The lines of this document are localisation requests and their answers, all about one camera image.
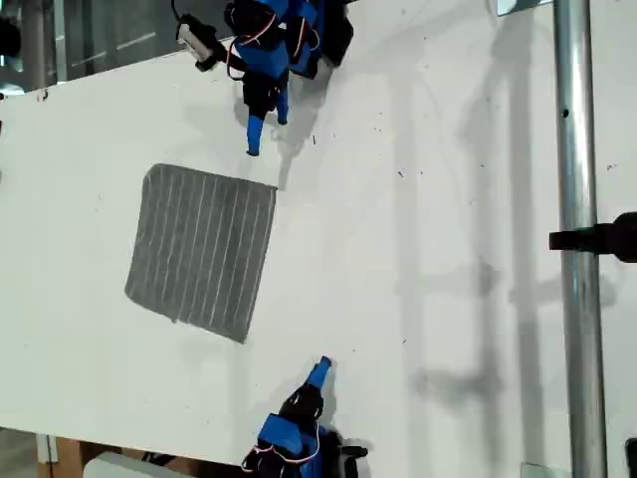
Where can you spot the grey striped towel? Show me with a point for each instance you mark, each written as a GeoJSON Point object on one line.
{"type": "Point", "coordinates": [199, 249]}

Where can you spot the white plastic container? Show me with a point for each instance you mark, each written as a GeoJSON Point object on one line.
{"type": "Point", "coordinates": [124, 468]}

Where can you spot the grey metal upright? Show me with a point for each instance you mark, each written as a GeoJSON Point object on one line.
{"type": "Point", "coordinates": [60, 40]}

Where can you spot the wooden table leg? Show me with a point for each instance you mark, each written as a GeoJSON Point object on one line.
{"type": "Point", "coordinates": [69, 450]}

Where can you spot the small table clip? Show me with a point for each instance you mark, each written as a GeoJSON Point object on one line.
{"type": "Point", "coordinates": [43, 94]}

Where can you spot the black round object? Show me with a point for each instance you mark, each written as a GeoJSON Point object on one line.
{"type": "Point", "coordinates": [7, 37]}

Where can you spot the black clamp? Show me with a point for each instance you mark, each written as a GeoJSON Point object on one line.
{"type": "Point", "coordinates": [612, 239]}

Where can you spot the dark box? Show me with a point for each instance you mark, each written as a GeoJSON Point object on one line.
{"type": "Point", "coordinates": [632, 458]}

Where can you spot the gripper camera stalk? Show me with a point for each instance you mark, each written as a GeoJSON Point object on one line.
{"type": "Point", "coordinates": [209, 62]}
{"type": "Point", "coordinates": [336, 440]}

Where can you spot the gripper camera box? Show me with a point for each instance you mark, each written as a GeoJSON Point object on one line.
{"type": "Point", "coordinates": [196, 36]}
{"type": "Point", "coordinates": [351, 463]}

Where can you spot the white leg bracket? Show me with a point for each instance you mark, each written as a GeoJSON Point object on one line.
{"type": "Point", "coordinates": [45, 448]}

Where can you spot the steel post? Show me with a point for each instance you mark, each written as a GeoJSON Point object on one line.
{"type": "Point", "coordinates": [577, 149]}

